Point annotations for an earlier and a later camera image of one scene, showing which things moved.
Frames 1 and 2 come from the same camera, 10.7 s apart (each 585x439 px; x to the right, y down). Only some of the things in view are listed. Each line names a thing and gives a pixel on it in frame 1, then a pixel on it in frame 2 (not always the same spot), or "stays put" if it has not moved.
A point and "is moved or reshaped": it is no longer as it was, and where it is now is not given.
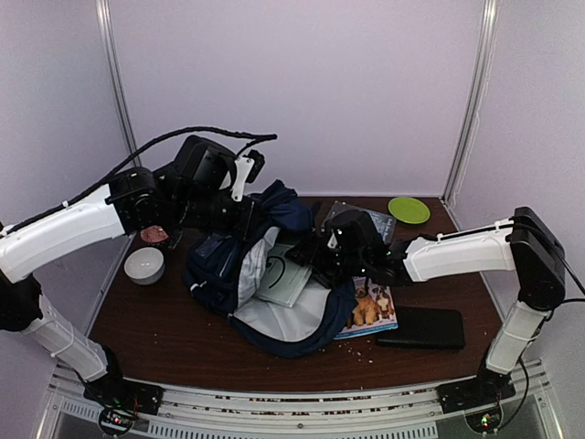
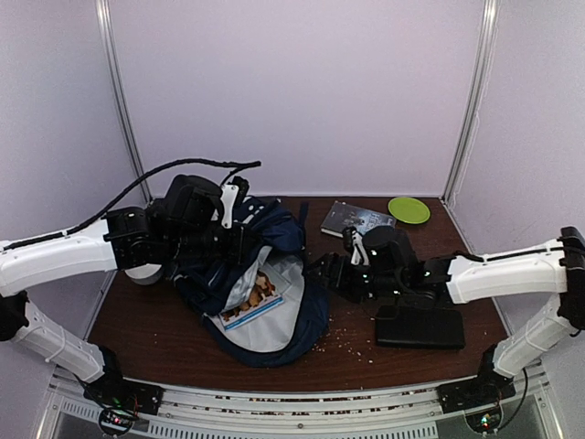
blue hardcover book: (385, 225) stays put
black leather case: (426, 327) stays put
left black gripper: (243, 221) → (234, 253)
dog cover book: (372, 309) → (262, 298)
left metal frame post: (122, 92) stays put
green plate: (409, 210) stays put
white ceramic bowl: (144, 265) stays put
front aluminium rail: (386, 413) stays put
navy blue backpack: (222, 271) is moved or reshaped
